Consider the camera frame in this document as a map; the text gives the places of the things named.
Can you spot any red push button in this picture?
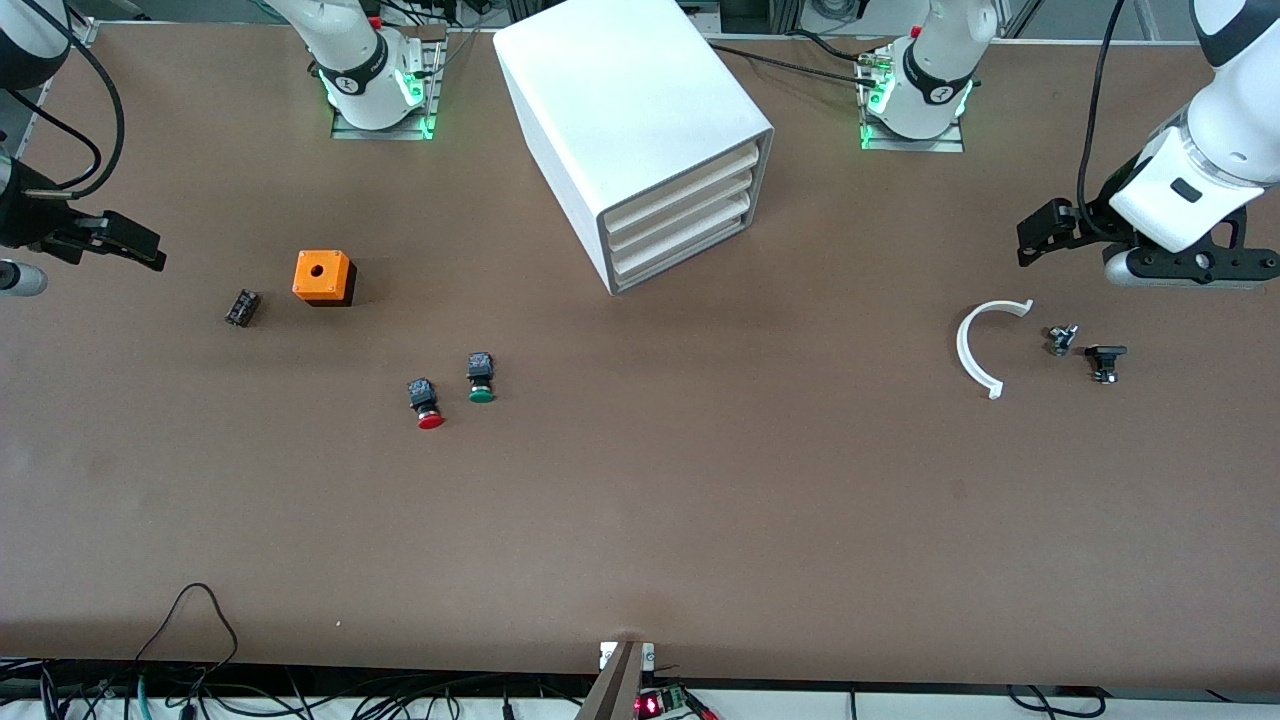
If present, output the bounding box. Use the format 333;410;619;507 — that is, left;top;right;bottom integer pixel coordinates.
407;377;447;432

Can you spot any white curved plastic arc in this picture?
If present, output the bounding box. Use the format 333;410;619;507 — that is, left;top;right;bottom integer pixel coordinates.
955;298;1035;401

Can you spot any orange box with hole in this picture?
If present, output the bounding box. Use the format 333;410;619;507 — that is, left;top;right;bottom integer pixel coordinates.
292;249;358;308

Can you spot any circuit board with red LED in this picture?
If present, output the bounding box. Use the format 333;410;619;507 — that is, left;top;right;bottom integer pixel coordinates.
633;684;722;720

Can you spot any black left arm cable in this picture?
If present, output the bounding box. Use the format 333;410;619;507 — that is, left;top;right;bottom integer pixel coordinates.
1076;0;1131;243

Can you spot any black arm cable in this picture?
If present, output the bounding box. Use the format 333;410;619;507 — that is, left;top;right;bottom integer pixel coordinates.
1076;0;1131;243
0;8;127;201

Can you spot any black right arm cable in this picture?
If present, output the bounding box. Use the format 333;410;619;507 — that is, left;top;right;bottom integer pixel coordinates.
0;8;127;201

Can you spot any small black bracket component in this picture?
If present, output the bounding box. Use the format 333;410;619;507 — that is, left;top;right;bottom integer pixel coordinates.
1084;344;1129;385

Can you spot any black cable behind cabinet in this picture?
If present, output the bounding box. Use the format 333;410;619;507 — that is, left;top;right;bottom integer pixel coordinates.
710;43;883;87

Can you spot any black looped table cable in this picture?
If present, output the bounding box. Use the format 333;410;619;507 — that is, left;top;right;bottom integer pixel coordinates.
134;582;240;669

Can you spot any black cable under table edge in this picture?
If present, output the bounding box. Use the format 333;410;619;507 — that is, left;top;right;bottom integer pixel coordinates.
1004;684;1107;720

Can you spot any tangled black cable bundle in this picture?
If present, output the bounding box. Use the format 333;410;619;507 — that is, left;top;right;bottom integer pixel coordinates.
0;655;601;720

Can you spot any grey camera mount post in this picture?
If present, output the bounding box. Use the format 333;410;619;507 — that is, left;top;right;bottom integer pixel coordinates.
575;640;657;720

